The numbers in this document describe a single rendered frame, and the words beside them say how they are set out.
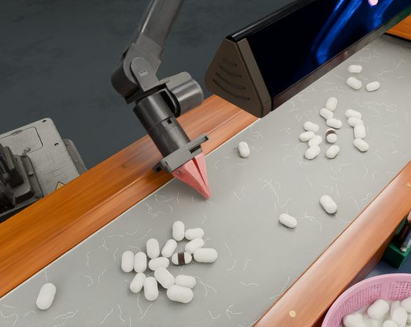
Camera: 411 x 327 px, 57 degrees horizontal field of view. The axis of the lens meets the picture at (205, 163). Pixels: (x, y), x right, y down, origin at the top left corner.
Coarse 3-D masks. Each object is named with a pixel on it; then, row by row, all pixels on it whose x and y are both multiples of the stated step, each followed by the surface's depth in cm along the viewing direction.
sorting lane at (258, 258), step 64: (384, 64) 95; (256, 128) 81; (320, 128) 79; (384, 128) 78; (192, 192) 70; (256, 192) 68; (320, 192) 67; (64, 256) 62; (192, 256) 60; (256, 256) 59; (0, 320) 55; (64, 320) 54; (128, 320) 53; (192, 320) 53; (256, 320) 52
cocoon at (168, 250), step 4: (172, 240) 60; (168, 244) 60; (172, 244) 60; (176, 244) 61; (164, 248) 59; (168, 248) 59; (172, 248) 60; (164, 252) 59; (168, 252) 59; (172, 252) 60; (164, 256) 59; (168, 256) 59
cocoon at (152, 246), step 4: (148, 240) 61; (152, 240) 60; (156, 240) 61; (148, 244) 60; (152, 244) 60; (156, 244) 60; (148, 248) 60; (152, 248) 59; (156, 248) 59; (148, 252) 59; (152, 252) 59; (156, 252) 59; (148, 256) 60; (152, 256) 59; (156, 256) 59
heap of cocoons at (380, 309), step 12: (384, 300) 53; (408, 300) 52; (360, 312) 53; (372, 312) 52; (384, 312) 52; (396, 312) 51; (408, 312) 52; (348, 324) 51; (360, 324) 50; (372, 324) 52; (384, 324) 50; (396, 324) 50; (408, 324) 51
